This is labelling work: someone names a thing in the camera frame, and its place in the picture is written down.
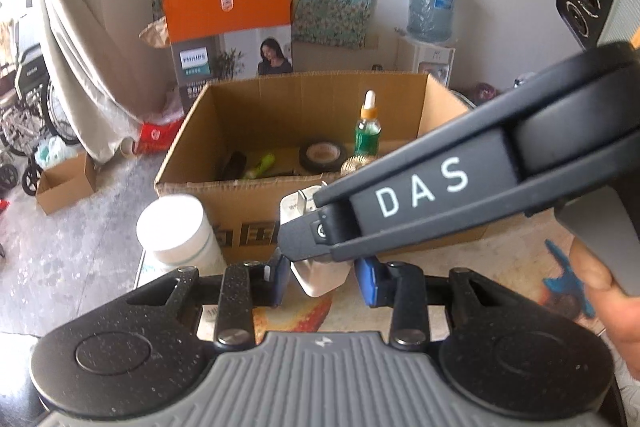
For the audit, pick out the printed tablecloth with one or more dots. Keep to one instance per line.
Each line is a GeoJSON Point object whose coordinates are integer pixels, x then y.
{"type": "Point", "coordinates": [500, 257]}

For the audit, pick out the orange rubber band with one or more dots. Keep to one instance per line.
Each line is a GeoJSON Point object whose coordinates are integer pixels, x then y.
{"type": "Point", "coordinates": [636, 38]}

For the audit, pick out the white plastic jar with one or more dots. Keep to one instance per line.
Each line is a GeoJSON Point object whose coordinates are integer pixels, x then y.
{"type": "Point", "coordinates": [172, 227]}

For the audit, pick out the dark side table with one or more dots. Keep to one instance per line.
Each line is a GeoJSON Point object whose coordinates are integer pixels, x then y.
{"type": "Point", "coordinates": [482, 94]}

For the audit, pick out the person's right hand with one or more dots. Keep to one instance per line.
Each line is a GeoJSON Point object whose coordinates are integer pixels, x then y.
{"type": "Point", "coordinates": [620, 322]}

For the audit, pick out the wheelchair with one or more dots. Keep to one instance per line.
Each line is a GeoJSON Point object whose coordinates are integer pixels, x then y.
{"type": "Point", "coordinates": [25, 107]}

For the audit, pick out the white water dispenser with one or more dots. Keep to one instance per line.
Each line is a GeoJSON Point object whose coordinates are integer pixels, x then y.
{"type": "Point", "coordinates": [430, 62]}

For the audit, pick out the blue water jug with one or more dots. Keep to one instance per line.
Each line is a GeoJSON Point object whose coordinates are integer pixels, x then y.
{"type": "Point", "coordinates": [431, 12]}

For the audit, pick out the light green bag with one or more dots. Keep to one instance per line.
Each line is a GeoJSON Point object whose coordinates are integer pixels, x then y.
{"type": "Point", "coordinates": [55, 152]}

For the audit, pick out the light green tube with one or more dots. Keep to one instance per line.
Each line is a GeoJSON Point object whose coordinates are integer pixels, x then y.
{"type": "Point", "coordinates": [262, 164]}

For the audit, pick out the white charger plug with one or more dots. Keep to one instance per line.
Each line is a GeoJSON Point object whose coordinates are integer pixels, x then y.
{"type": "Point", "coordinates": [320, 277]}

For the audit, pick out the small cardboard box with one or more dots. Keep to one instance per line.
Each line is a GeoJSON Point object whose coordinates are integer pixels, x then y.
{"type": "Point", "coordinates": [62, 187]}

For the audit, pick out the beige curtain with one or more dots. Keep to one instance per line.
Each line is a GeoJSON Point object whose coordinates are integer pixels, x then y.
{"type": "Point", "coordinates": [90, 32]}

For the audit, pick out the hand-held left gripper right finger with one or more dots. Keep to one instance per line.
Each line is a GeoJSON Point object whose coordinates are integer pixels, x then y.
{"type": "Point", "coordinates": [366, 282]}

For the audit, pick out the black tape roll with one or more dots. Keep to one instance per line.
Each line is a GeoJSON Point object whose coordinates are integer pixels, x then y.
{"type": "Point", "coordinates": [310, 159]}

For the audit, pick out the green dropper bottle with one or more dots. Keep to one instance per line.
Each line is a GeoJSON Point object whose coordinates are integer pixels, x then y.
{"type": "Point", "coordinates": [367, 134]}

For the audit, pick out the red packet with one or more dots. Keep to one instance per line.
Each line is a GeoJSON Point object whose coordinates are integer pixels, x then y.
{"type": "Point", "coordinates": [157, 134]}

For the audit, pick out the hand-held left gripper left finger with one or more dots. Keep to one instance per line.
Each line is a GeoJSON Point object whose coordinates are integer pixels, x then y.
{"type": "Point", "coordinates": [280, 282]}

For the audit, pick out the large brown cardboard box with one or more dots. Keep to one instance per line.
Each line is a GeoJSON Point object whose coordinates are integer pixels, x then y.
{"type": "Point", "coordinates": [260, 112]}

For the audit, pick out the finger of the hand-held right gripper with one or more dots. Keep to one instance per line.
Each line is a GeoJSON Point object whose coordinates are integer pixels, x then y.
{"type": "Point", "coordinates": [300, 241]}

